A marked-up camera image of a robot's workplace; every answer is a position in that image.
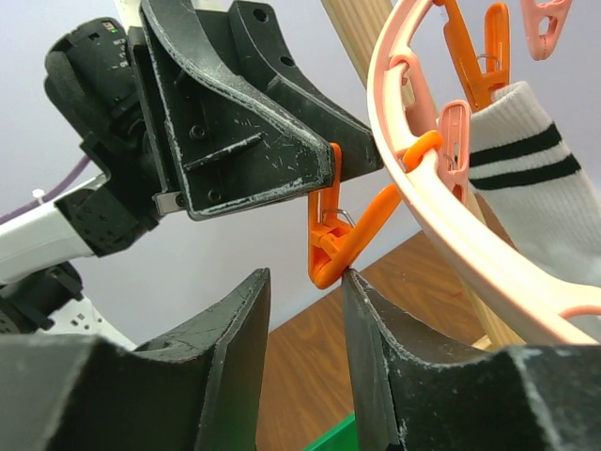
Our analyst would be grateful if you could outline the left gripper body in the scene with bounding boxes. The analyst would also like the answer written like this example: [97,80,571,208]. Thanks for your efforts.
[44,17,184,257]

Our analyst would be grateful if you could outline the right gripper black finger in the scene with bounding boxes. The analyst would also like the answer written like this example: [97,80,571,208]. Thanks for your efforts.
[1,268,270,450]
[342,269,600,450]

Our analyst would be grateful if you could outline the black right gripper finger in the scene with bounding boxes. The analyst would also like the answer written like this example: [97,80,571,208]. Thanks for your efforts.
[229,1,383,180]
[141,1,333,221]

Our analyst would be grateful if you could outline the pink round clip hanger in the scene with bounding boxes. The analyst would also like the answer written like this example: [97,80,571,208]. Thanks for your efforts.
[366,1,600,348]

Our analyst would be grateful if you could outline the orange clothespin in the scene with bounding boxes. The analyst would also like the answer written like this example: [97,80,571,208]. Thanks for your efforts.
[434,0,511,113]
[306,131,444,290]

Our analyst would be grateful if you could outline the white sock with black stripes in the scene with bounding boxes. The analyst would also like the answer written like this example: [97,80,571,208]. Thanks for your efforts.
[469,81,600,287]

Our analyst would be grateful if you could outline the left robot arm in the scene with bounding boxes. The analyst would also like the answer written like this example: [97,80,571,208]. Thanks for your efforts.
[1,1,334,338]

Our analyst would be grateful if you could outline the green plastic tray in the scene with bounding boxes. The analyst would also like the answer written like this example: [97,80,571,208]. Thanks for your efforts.
[304,413,359,451]

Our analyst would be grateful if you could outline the wooden hanging rack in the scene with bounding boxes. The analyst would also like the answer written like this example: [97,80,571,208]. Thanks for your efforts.
[322,1,525,348]

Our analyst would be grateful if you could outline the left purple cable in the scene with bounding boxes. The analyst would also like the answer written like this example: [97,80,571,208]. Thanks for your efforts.
[0,154,90,222]

